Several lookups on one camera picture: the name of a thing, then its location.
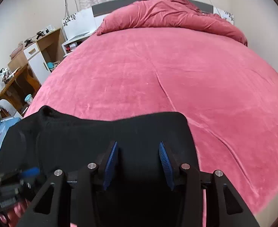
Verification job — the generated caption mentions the low wooden desk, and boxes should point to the low wooden desk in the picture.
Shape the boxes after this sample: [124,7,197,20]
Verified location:
[0,63,41,117]

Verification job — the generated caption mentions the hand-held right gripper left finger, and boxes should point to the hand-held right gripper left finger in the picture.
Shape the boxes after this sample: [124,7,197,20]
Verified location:
[16,141,119,227]

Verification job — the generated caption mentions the black embroidered pants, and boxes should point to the black embroidered pants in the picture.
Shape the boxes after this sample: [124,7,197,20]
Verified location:
[0,105,204,227]

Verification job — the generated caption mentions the bed with pink sheet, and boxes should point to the bed with pink sheet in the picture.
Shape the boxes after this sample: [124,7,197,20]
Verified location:
[0,26,278,227]

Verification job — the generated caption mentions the white grey flower print nightstand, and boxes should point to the white grey flower print nightstand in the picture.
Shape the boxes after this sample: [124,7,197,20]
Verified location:
[62,9,97,57]
[213,7,234,25]

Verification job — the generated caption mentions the pink folded cloth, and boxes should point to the pink folded cloth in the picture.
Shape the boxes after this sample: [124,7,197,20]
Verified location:
[10,41,25,58]

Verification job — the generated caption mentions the wooden cabinet with white door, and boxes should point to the wooden cabinet with white door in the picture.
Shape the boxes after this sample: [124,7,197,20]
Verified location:
[8,28,66,86]

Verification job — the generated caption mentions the grey and white headboard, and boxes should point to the grey and white headboard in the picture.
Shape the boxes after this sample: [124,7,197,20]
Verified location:
[92,0,214,17]

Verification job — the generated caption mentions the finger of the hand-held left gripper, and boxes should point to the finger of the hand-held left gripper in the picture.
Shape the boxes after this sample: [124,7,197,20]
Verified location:
[21,167,40,178]

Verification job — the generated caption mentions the pink duvet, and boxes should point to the pink duvet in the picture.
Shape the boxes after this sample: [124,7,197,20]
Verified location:
[96,0,248,47]

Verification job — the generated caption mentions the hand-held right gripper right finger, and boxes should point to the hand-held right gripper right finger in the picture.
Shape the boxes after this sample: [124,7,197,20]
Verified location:
[158,141,260,227]

